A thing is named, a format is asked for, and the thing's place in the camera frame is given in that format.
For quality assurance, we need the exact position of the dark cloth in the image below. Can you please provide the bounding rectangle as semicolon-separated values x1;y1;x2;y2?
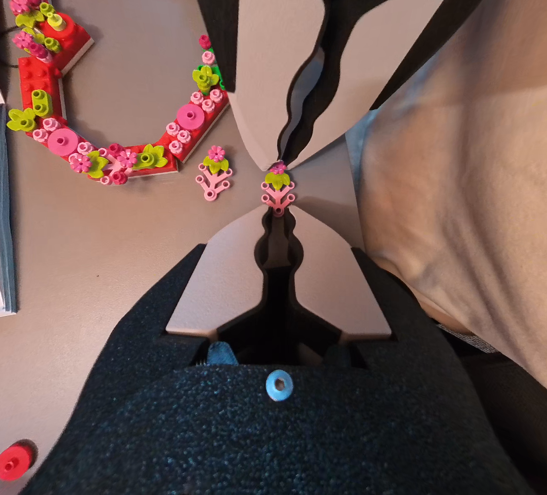
436;320;547;495

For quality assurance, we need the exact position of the grey woven cloth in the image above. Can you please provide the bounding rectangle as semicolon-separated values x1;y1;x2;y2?
439;323;501;355

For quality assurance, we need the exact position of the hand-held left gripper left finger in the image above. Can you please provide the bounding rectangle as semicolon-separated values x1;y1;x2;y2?
166;207;275;340

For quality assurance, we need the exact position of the red round brick piece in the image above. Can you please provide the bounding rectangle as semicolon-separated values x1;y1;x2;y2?
0;441;36;482

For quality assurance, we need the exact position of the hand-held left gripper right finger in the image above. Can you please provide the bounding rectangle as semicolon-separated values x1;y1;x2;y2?
283;204;392;340

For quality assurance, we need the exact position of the pink branch piece with flower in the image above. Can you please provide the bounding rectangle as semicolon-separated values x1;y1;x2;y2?
260;161;297;217
195;145;234;202

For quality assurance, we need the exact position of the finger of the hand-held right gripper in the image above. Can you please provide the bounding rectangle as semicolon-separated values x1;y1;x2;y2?
279;0;446;169
226;0;329;165

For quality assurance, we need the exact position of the red brick wreath with flowers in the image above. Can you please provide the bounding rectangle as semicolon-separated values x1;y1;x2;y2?
0;0;231;186

